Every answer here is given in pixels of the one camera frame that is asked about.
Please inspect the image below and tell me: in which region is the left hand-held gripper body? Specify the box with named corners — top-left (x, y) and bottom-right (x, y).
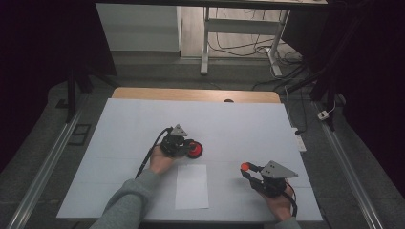
top-left (159, 123), bottom-right (195, 158)

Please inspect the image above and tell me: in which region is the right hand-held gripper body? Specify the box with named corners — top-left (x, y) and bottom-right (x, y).
top-left (251, 160), bottom-right (300, 198)

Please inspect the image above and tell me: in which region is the round black red ink pad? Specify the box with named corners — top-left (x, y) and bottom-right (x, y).
top-left (185, 140), bottom-right (203, 159)

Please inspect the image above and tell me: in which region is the person's left hand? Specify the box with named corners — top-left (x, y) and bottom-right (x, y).
top-left (148, 144), bottom-right (177, 177)

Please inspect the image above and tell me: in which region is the person's right hand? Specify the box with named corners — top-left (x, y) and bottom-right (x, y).
top-left (260, 183), bottom-right (298, 222)

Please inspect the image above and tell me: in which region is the white paper sheet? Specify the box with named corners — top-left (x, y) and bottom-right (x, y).
top-left (174, 163), bottom-right (210, 211)

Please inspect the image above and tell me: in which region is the large white table cover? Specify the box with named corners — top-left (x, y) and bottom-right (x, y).
top-left (56, 97), bottom-right (324, 222)

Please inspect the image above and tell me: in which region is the wooden table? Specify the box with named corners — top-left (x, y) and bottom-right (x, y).
top-left (111, 87), bottom-right (282, 104)

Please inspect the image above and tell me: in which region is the white power strip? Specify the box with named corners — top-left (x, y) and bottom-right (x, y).
top-left (291, 127), bottom-right (308, 153)

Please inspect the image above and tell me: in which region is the black floor plate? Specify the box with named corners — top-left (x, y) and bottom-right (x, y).
top-left (67, 123), bottom-right (93, 147)

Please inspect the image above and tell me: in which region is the white-legged desk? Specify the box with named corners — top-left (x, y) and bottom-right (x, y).
top-left (95, 0), bottom-right (329, 77)

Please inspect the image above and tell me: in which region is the black tripod stand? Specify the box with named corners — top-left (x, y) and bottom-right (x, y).
top-left (280, 60), bottom-right (340, 132)

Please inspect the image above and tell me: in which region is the white cabinet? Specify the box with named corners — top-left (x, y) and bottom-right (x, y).
top-left (95, 3), bottom-right (182, 52)

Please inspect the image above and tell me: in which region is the dark curtain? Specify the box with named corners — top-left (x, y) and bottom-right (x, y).
top-left (0, 0), bottom-right (117, 175)
top-left (283, 0), bottom-right (405, 199)

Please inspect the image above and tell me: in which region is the left hand-held gripper black cable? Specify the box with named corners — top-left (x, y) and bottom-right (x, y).
top-left (135, 127), bottom-right (173, 179)

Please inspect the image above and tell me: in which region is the hand-held gripper black cable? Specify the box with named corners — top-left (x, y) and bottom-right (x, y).
top-left (135, 127), bottom-right (173, 179)
top-left (283, 179), bottom-right (299, 219)

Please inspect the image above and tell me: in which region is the right hand-held gripper black cable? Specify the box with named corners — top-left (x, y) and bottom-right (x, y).
top-left (283, 179), bottom-right (299, 219)

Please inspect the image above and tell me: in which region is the aluminium floor rail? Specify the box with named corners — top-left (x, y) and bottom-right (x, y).
top-left (312, 100), bottom-right (387, 229)
top-left (6, 94), bottom-right (91, 229)

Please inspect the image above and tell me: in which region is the white metal frame stand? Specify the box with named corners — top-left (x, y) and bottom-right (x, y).
top-left (208, 8), bottom-right (309, 92)

